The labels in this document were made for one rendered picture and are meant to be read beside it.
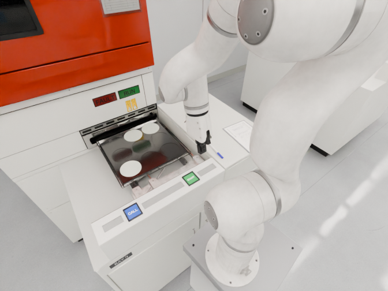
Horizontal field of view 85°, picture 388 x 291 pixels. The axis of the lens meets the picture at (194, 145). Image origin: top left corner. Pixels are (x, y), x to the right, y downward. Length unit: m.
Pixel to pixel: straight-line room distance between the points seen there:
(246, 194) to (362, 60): 0.30
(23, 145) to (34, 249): 1.09
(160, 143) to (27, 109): 0.60
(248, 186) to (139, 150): 0.75
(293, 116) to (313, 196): 1.96
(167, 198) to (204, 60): 0.54
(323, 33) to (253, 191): 0.33
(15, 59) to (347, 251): 2.26
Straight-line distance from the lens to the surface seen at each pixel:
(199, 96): 0.66
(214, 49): 0.50
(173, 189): 0.88
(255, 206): 0.48
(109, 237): 0.83
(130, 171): 1.05
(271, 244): 0.92
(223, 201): 0.46
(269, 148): 0.36
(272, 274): 0.88
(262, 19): 0.23
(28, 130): 1.21
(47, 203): 1.53
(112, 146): 1.19
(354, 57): 0.34
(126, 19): 1.07
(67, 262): 1.98
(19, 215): 2.41
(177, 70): 0.56
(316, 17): 0.24
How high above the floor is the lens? 1.67
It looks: 44 degrees down
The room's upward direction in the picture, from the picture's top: straight up
